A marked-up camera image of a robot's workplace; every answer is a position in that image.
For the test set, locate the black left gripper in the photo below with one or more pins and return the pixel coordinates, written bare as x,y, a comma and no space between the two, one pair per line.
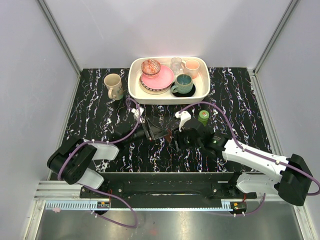
151,131

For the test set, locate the white rectangular basin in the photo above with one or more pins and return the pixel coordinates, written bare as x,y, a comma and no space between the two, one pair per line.
202,86

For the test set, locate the right aluminium frame post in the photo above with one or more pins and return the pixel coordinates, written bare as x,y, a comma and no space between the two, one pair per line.
276,34

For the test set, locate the striped rim plate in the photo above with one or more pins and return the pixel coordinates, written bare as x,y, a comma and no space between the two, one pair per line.
151,90

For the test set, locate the green pill bottle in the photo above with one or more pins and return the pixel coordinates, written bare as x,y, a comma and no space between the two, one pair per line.
203,121

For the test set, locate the brown pill organizer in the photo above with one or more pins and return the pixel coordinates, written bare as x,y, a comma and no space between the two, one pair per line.
168,137

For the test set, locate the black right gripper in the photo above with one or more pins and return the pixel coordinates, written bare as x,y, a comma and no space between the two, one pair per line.
179,144

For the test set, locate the aluminium frame post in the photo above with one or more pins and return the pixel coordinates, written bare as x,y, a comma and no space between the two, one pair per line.
58,34
276,34

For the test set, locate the left aluminium frame post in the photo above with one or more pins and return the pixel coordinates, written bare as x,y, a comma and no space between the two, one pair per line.
58,34

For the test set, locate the right orange power connector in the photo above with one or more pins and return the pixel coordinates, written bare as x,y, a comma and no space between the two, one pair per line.
239,206

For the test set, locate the clear glass cup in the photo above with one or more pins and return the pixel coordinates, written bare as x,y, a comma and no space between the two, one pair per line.
177,65

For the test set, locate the peach pink mug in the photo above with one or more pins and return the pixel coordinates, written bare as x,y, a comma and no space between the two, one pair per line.
191,68

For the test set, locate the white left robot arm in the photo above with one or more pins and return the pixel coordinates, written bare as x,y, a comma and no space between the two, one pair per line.
72,159

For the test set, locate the white slotted cable duct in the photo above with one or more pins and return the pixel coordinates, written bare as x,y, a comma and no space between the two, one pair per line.
91,205

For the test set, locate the beige floral mug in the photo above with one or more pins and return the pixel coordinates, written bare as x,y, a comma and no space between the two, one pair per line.
113,82

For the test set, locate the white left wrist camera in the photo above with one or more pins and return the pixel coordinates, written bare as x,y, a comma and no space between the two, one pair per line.
138,114

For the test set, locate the red patterned glass bowl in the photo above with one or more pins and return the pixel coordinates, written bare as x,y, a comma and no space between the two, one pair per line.
150,67

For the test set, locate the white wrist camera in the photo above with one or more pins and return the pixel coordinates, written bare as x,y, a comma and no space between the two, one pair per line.
184,117
138,114

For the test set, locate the pink plate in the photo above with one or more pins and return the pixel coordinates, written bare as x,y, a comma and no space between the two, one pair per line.
163,80

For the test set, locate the teal green mug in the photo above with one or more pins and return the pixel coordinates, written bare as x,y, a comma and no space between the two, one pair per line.
183,84

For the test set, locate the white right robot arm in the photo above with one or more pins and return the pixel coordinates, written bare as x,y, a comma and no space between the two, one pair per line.
287,177

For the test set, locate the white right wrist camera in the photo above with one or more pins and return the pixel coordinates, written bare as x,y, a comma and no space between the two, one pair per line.
184,117

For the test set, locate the green bottle cap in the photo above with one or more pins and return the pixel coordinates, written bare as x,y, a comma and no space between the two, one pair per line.
203,115

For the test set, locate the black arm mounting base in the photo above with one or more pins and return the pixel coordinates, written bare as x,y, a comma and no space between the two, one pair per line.
210,185

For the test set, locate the black saucer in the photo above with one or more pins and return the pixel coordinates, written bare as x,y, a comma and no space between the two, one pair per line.
192,91

